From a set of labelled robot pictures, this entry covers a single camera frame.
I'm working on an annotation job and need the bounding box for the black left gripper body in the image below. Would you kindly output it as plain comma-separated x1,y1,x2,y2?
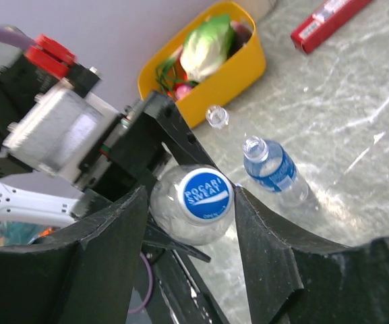
74,90,181,203

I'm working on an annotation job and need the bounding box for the yellow plastic basket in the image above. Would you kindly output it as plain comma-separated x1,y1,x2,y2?
138,1,266,128

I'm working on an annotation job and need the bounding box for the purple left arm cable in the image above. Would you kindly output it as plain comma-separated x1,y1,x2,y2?
0,25,36,50

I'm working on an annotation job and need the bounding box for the pink toy radish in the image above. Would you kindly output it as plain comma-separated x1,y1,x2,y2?
174,84,193,100

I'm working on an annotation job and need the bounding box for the red cable connector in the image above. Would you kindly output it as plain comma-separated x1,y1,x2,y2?
24,34,76,80

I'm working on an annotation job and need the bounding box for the dark purple toy eggplant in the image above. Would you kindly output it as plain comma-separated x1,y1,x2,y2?
231,20,252,49

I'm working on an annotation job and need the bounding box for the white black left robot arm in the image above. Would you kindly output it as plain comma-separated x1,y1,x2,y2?
0,26,227,323

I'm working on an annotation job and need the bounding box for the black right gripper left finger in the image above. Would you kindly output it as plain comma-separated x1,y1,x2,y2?
0,187,148,323

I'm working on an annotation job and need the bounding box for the red flat box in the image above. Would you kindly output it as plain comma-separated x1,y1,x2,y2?
291,0,371,54

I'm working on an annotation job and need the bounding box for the white green toy cabbage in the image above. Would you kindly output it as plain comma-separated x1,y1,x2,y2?
180,13,235,83

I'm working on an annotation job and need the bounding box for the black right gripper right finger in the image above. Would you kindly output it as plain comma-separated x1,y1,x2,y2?
235,187,389,323

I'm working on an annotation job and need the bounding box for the clear plastic bottle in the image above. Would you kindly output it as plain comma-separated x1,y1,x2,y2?
206,105,244,137

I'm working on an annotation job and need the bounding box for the silver white left wrist camera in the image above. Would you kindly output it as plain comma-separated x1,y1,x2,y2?
3,79,119,183

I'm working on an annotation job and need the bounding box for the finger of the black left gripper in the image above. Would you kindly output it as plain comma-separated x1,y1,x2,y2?
150,92,216,167
142,218,229,324

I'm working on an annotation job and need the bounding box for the blue label Pocari bottle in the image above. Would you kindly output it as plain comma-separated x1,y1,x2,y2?
242,136,309,207

